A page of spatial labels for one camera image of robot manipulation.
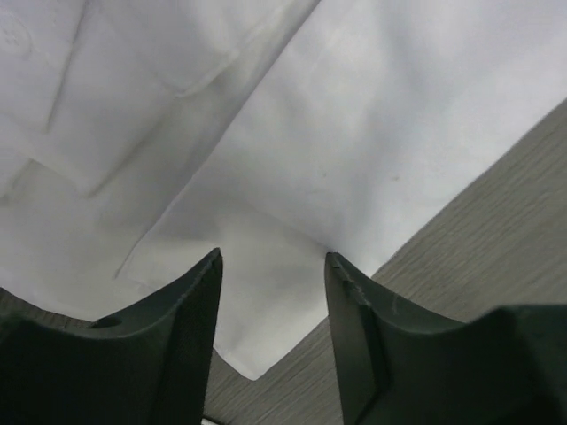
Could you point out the white long sleeve shirt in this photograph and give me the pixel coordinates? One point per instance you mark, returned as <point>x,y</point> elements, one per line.
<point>136,136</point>

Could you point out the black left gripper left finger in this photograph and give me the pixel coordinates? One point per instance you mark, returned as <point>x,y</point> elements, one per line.
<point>145,364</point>

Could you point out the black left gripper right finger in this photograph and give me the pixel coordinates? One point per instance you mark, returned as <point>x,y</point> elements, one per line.
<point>399,363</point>

